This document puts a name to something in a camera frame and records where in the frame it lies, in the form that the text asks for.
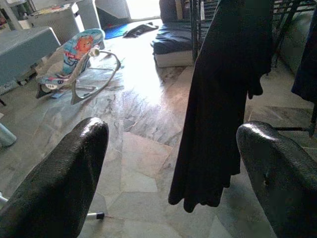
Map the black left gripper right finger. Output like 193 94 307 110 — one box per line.
236 120 317 238

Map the black striped cloth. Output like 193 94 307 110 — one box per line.
122 21 159 39

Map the blue floor mat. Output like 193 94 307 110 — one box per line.
103 23 141 40

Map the colourful baby bouncer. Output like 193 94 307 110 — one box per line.
35 28 125 105

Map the white shelf unit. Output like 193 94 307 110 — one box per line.
26 0 103 47

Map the black metal drying rack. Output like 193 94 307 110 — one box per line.
190 0 317 138

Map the grey folding table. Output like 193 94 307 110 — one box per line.
0 26 61 107

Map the dark blue mattress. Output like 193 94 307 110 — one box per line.
150 21 199 68

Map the white pole with black tip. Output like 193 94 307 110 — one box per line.
86 211 106 221

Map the black garment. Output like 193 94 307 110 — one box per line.
291 14 317 103
168 0 274 213

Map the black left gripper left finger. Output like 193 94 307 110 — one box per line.
0 117 110 238

